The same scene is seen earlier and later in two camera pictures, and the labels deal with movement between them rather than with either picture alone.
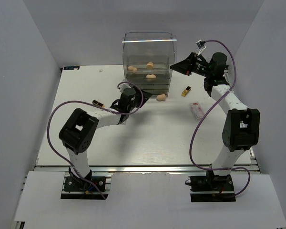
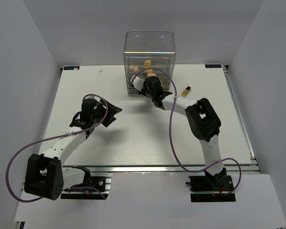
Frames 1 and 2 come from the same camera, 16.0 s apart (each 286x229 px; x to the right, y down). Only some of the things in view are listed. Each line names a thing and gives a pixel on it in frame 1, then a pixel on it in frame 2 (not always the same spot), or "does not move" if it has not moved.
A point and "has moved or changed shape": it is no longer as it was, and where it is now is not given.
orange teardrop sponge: (149, 66) has moved or changed shape
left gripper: (146, 96) -> (110, 119)
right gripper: (185, 66) -> (142, 92)
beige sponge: (150, 78) has moved or changed shape
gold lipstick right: (186, 91) does not move
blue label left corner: (71, 67) does not move
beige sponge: (161, 98) has moved or changed shape
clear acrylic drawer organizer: (147, 57) does not move
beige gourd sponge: (134, 69) does not move
